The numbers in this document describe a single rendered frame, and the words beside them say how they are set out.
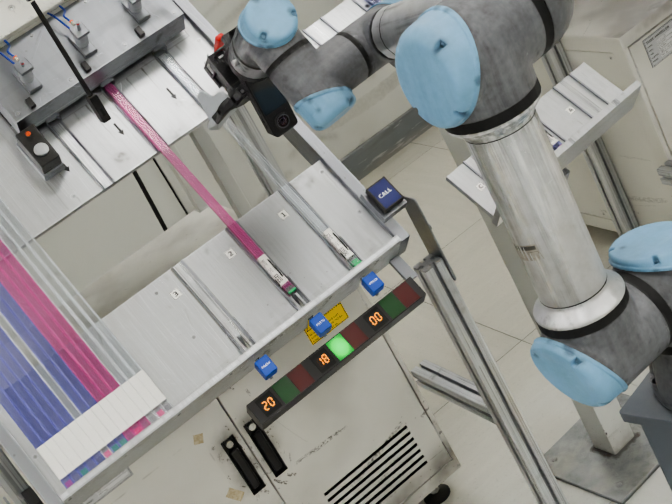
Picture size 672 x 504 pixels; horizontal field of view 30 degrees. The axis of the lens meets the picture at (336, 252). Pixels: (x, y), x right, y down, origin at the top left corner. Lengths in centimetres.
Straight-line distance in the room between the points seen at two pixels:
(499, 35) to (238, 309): 80
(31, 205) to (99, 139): 16
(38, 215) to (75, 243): 182
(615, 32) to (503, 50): 137
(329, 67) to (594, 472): 114
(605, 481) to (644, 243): 97
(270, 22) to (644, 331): 63
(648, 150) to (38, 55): 135
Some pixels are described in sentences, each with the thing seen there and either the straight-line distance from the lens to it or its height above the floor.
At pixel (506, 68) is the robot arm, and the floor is 112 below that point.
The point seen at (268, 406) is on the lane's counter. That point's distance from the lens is 194.
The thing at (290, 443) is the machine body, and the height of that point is 36.
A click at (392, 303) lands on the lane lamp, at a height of 66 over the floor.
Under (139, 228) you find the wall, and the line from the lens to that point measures 395.
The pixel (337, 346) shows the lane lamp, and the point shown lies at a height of 66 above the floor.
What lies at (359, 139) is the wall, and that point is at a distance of 424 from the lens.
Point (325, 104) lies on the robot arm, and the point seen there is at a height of 106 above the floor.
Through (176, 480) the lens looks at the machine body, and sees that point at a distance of 232.
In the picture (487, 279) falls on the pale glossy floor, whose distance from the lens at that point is 331.
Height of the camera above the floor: 159
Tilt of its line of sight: 24 degrees down
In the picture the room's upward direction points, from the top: 29 degrees counter-clockwise
